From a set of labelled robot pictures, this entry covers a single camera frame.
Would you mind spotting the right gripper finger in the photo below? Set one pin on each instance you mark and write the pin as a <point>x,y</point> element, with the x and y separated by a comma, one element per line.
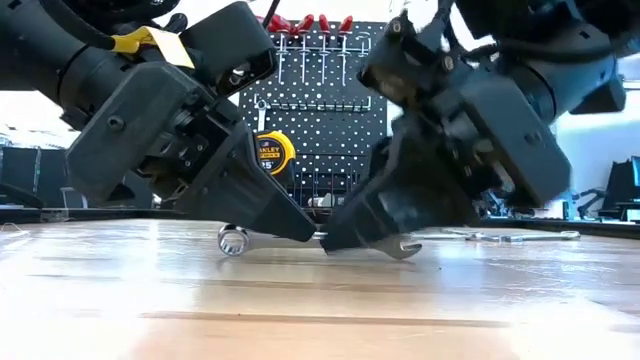
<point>400,200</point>

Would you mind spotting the yellow Stanley tape measure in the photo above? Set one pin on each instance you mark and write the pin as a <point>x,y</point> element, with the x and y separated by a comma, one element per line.
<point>277,152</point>

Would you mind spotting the silver wrench hook rack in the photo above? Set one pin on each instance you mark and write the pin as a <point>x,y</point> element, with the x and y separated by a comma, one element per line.
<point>325,106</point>

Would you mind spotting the black pegboard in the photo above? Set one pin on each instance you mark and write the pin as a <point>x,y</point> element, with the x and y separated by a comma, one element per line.
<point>325,130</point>

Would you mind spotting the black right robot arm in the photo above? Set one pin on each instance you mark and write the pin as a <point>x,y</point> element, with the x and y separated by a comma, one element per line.
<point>575,50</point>

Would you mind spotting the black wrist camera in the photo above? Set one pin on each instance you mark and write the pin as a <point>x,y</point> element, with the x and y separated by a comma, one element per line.
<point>230,45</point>
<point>405,60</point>

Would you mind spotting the black partition panels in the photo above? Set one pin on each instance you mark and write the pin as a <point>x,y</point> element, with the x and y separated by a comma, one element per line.
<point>25,170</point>

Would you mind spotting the black background robot arm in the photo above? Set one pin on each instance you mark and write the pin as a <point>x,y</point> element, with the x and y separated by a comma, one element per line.
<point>592,200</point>

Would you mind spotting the black monitor with blue edge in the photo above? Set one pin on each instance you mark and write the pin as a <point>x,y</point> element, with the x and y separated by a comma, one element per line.
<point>622,190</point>

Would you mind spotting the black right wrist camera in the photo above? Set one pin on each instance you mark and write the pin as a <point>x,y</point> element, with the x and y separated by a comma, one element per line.
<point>405,60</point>

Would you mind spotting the short silver combination wrench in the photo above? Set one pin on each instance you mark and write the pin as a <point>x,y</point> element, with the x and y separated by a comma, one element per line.
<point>262,241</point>

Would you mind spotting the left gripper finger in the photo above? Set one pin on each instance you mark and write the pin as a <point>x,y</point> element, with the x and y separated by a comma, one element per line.
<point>250,200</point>

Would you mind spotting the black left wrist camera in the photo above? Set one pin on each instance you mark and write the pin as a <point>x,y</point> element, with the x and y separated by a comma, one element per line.
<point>230,45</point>

